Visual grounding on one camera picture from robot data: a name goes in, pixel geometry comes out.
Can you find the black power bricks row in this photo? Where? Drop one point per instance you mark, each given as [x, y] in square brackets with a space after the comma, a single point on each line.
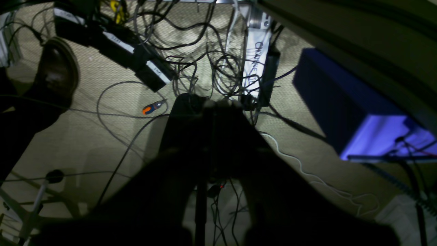
[115, 42]

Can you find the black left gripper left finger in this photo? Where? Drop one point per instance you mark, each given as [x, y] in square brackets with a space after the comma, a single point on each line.
[149, 209]

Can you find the white labelled power strip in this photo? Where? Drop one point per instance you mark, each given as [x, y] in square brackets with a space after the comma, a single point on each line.
[257, 34]

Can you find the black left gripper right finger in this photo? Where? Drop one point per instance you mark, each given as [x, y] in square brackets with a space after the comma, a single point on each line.
[285, 210]

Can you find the orange handled screwdriver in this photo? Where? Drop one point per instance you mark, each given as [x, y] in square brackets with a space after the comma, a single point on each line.
[150, 108]

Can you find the blue box under table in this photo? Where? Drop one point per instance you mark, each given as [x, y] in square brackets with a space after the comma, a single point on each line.
[359, 123]

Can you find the brown leather shoe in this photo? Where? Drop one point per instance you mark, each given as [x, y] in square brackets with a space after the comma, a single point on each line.
[58, 74]

